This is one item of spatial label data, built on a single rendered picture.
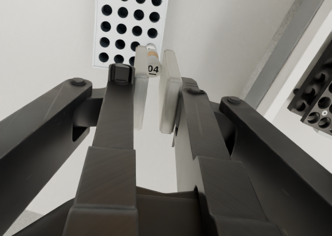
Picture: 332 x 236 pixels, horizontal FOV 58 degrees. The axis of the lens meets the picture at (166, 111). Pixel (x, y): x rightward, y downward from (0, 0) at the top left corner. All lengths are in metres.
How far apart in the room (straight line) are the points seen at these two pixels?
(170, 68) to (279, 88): 0.18
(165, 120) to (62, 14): 0.30
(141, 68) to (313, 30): 0.21
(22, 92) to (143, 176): 0.22
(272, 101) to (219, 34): 0.14
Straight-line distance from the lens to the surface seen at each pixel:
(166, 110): 0.15
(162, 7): 0.38
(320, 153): 0.46
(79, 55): 0.43
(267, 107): 0.33
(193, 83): 0.17
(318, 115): 0.34
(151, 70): 0.21
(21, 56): 0.46
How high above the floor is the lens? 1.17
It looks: 66 degrees down
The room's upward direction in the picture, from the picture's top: 173 degrees clockwise
